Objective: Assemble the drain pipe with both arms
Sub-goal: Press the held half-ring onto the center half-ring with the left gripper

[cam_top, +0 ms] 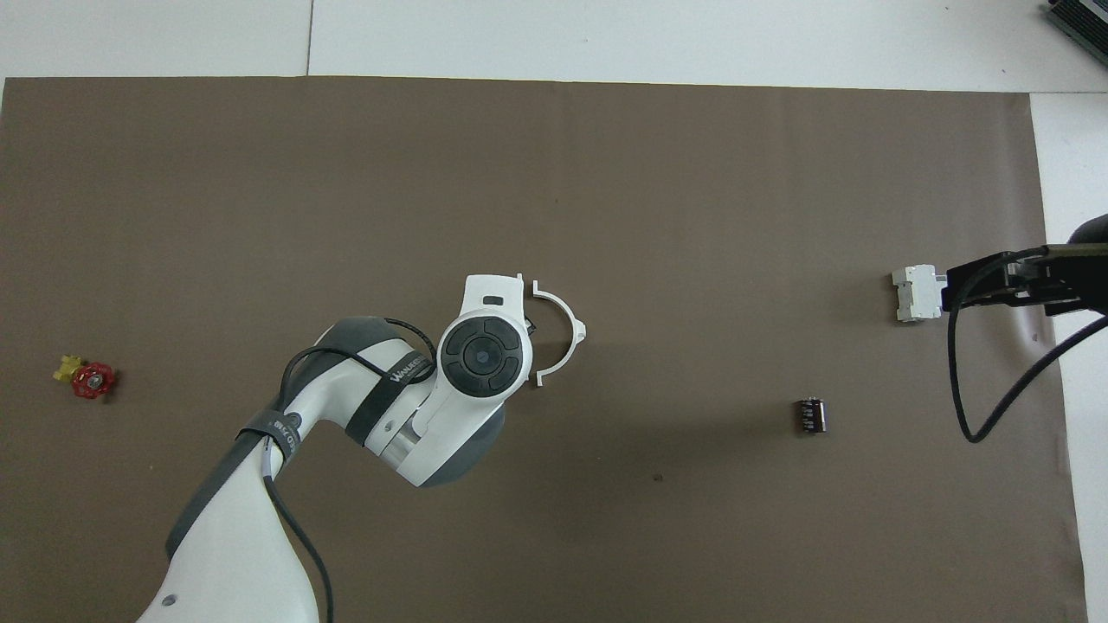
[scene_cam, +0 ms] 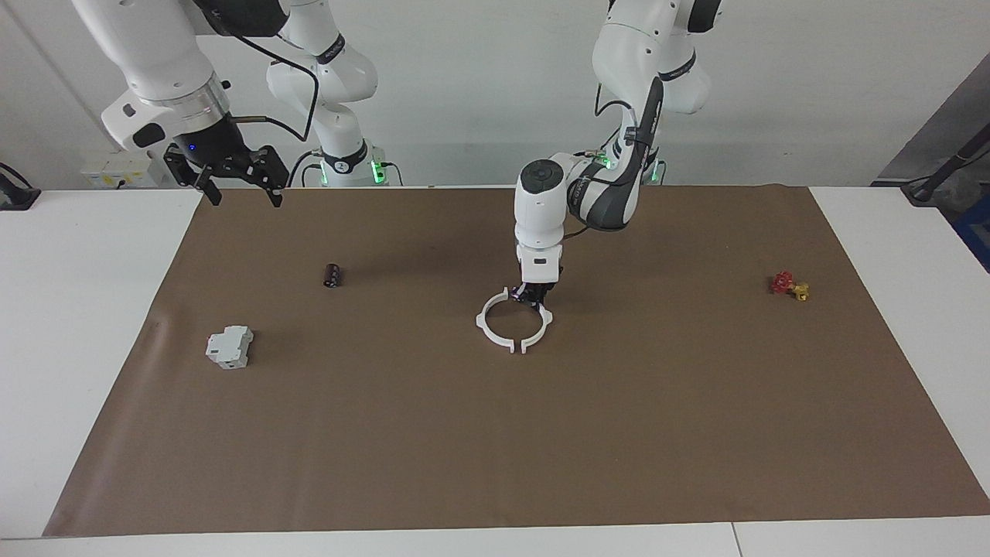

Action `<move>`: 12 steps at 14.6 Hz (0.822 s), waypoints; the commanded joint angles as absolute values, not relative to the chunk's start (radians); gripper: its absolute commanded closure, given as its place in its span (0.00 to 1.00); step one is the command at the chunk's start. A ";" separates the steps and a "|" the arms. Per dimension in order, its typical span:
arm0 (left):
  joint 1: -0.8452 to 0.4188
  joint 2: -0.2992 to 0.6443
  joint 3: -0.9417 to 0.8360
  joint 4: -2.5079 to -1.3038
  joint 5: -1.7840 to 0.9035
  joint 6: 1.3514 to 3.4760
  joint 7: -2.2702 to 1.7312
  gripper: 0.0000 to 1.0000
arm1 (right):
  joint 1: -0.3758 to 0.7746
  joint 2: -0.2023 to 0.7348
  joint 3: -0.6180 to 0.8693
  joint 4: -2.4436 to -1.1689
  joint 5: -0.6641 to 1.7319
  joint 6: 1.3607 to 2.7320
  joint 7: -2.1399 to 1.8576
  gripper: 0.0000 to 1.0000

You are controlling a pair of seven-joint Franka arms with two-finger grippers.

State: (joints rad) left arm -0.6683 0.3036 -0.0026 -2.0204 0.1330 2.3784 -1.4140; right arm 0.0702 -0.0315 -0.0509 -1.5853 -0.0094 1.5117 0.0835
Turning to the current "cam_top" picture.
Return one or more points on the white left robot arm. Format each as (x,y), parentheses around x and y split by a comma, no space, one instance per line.
(467,415)

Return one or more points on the black cylindrical capacitor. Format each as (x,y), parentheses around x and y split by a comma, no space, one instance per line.
(812,415)

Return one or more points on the brown paper table mat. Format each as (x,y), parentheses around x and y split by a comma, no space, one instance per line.
(692,173)

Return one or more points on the red handwheel brass valve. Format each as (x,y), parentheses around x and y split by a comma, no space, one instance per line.
(93,381)

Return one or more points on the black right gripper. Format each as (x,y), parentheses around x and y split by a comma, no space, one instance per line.
(1073,277)

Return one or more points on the dark grey ribbed device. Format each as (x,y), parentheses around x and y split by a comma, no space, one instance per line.
(1086,16)

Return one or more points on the grey white circuit breaker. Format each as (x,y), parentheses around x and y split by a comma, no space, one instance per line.
(916,294)

